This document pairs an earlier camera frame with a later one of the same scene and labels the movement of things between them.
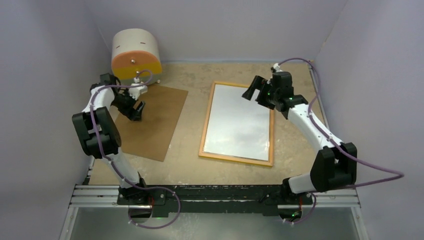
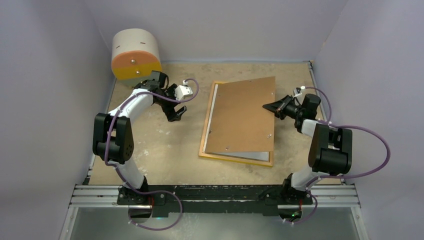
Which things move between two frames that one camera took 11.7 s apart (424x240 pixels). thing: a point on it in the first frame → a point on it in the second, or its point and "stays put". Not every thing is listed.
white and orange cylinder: (136, 54) stays put
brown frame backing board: (150, 137) → (240, 123)
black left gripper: (133, 114) → (171, 113)
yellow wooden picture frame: (252, 161) stays put
